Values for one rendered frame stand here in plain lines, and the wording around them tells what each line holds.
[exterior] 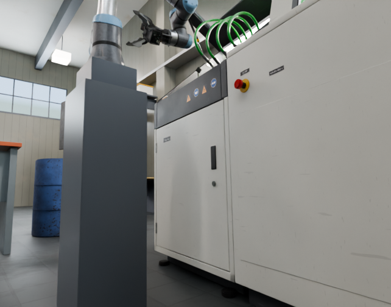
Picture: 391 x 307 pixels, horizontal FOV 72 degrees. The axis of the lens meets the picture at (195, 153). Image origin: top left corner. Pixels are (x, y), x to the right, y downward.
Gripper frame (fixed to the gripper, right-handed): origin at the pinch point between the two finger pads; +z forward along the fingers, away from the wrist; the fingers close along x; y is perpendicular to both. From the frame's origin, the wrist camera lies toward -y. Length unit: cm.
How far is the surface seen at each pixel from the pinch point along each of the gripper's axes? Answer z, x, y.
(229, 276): -7, 59, 98
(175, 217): -16, 74, 55
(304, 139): -11, 0, 92
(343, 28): -14, -29, 84
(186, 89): -26.0, 18.5, 22.2
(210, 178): -15, 39, 66
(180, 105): -25.7, 27.6, 22.1
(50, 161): -6, 159, -105
